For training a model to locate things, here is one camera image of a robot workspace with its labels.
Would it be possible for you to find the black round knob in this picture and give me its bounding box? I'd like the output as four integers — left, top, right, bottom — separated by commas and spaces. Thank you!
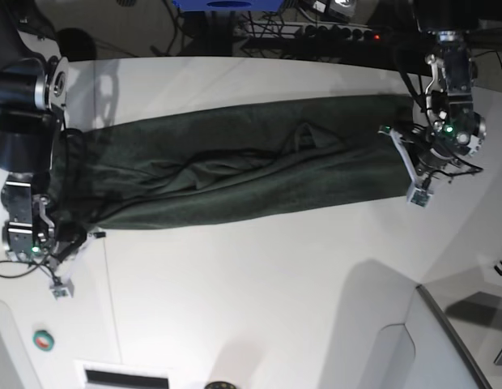
204, 381, 237, 389

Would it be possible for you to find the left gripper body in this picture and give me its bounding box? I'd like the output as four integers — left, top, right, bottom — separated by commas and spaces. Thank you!
400, 125, 459, 174

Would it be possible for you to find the grey power strip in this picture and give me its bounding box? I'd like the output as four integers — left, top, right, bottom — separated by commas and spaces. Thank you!
234, 19, 385, 42

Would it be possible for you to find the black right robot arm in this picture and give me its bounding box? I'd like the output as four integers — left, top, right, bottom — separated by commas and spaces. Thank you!
0, 1, 87, 269

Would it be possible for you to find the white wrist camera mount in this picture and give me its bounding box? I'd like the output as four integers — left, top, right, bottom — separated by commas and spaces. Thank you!
378, 126, 433, 207
48, 230, 108, 301

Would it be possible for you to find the dark green t-shirt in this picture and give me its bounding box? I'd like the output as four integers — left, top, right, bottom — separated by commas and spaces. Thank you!
49, 95, 414, 230

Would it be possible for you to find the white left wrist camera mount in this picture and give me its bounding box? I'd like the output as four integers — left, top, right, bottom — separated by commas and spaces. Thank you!
378, 126, 433, 207

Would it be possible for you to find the blue plastic bin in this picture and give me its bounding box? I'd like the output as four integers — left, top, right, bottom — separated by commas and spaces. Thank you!
172, 0, 283, 12

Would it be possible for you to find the green red round button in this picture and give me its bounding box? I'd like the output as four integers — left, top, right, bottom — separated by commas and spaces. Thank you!
32, 330, 55, 352

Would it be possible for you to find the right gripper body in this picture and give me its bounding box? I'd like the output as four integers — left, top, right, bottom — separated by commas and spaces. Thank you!
36, 222, 88, 267

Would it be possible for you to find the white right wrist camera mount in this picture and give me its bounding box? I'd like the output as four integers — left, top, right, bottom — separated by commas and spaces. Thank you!
48, 230, 108, 301

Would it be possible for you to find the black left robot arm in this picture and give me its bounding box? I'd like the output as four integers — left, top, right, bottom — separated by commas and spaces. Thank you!
383, 1, 502, 186

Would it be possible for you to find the black white label plate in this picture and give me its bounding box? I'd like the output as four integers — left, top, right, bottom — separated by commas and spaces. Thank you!
74, 360, 172, 389

